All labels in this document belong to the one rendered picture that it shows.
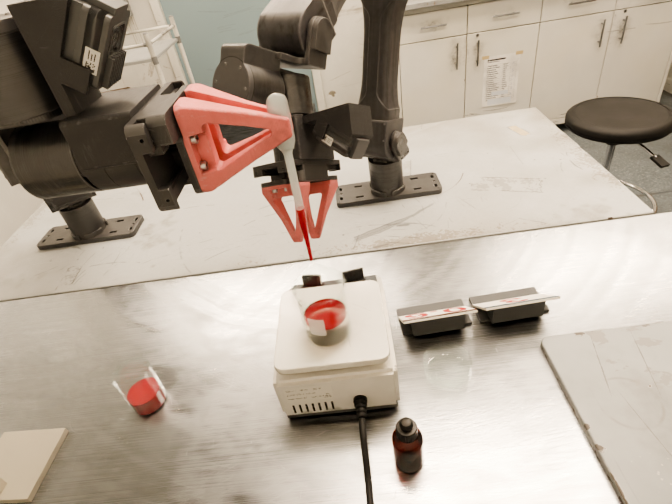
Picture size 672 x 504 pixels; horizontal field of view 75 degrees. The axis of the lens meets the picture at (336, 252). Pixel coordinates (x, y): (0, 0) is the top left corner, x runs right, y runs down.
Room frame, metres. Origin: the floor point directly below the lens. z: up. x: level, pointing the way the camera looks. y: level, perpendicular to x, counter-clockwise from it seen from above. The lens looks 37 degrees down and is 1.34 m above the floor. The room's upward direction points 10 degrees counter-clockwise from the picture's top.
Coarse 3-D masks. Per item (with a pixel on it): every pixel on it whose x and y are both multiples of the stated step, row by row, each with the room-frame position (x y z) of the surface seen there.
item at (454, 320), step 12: (456, 300) 0.42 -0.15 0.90; (408, 312) 0.41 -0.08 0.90; (420, 312) 0.41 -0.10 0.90; (468, 312) 0.36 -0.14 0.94; (408, 324) 0.39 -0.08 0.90; (420, 324) 0.37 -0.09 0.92; (432, 324) 0.37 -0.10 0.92; (444, 324) 0.37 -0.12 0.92; (456, 324) 0.37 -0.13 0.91; (468, 324) 0.38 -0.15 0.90
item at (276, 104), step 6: (270, 96) 0.32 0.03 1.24; (276, 96) 0.32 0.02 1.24; (270, 102) 0.32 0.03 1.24; (276, 102) 0.32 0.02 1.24; (282, 102) 0.32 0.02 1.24; (270, 108) 0.32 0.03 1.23; (276, 108) 0.32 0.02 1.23; (282, 108) 0.32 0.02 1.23; (276, 114) 0.32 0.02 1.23; (282, 114) 0.32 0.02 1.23; (288, 114) 0.32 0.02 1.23; (282, 144) 0.32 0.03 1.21; (288, 144) 0.32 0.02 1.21
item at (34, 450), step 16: (16, 432) 0.33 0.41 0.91; (32, 432) 0.33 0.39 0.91; (48, 432) 0.32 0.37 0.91; (64, 432) 0.32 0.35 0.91; (0, 448) 0.31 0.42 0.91; (16, 448) 0.31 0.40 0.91; (32, 448) 0.31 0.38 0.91; (48, 448) 0.30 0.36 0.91; (0, 464) 0.29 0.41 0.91; (16, 464) 0.29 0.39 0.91; (32, 464) 0.29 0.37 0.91; (48, 464) 0.28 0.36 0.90; (0, 480) 0.27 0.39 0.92; (16, 480) 0.27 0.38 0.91; (32, 480) 0.27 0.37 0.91; (0, 496) 0.25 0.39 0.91; (16, 496) 0.25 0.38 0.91; (32, 496) 0.25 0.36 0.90
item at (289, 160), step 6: (282, 96) 0.32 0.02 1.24; (282, 150) 0.32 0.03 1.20; (288, 150) 0.32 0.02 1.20; (288, 156) 0.32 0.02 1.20; (288, 162) 0.32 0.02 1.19; (288, 168) 0.32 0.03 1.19; (294, 168) 0.32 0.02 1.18; (288, 174) 0.32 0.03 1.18; (294, 174) 0.32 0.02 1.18; (294, 180) 0.32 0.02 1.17; (294, 186) 0.32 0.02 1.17; (294, 192) 0.32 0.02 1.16; (300, 192) 0.32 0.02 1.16; (294, 198) 0.32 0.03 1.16; (300, 198) 0.32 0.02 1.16; (300, 204) 0.32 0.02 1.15
